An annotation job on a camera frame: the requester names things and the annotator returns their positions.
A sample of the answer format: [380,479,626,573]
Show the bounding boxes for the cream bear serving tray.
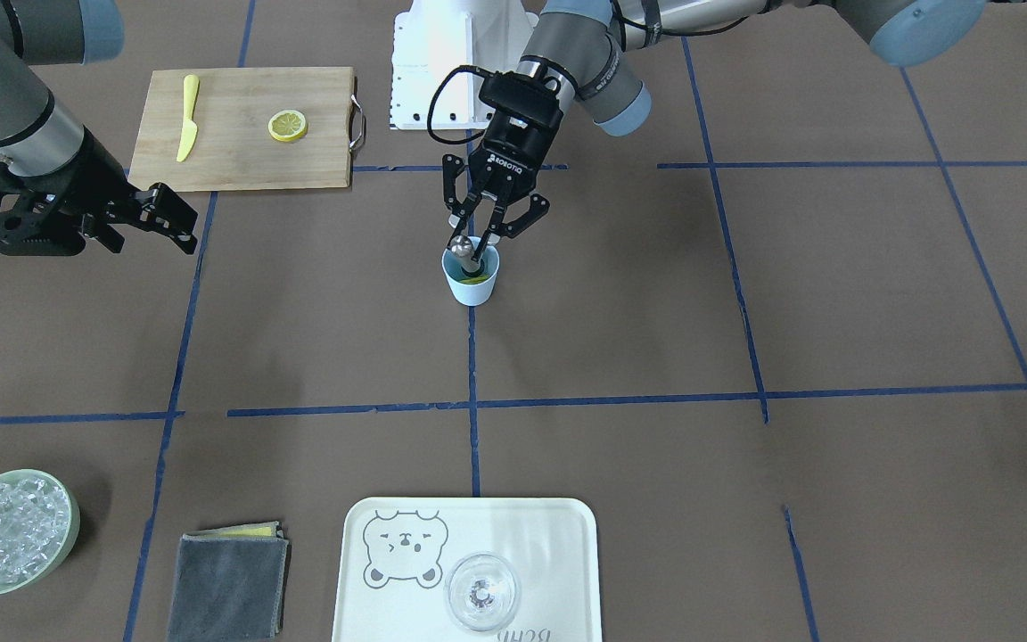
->
[332,497,604,641]

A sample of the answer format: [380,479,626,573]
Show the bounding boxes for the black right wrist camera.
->
[0,184,86,257]

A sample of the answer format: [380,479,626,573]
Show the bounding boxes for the bamboo cutting board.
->
[127,68,356,193]

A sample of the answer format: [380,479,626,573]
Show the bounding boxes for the clear wine glass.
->
[446,552,522,633]

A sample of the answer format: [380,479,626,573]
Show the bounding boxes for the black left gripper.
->
[441,107,559,251]

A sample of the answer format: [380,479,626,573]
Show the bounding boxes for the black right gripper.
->
[0,133,197,255]

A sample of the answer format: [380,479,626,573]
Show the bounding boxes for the grey folded cloth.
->
[166,521,289,641]

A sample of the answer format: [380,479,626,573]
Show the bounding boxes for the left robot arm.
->
[441,1,783,264]

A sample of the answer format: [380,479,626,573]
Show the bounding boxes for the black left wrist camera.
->
[480,70,563,133]

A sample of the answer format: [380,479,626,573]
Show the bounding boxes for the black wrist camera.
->
[480,70,563,133]
[0,184,86,257]

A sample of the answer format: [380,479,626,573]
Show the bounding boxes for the yellow plastic knife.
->
[176,74,200,163]

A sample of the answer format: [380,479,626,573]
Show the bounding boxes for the steel muddler with black tip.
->
[446,235,485,279]

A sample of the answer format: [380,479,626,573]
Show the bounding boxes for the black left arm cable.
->
[426,64,501,145]

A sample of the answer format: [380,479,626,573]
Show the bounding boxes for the green bowl of ice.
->
[0,470,81,595]

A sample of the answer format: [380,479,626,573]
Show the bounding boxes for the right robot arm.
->
[0,1,197,257]

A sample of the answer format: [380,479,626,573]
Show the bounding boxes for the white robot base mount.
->
[389,1,538,131]

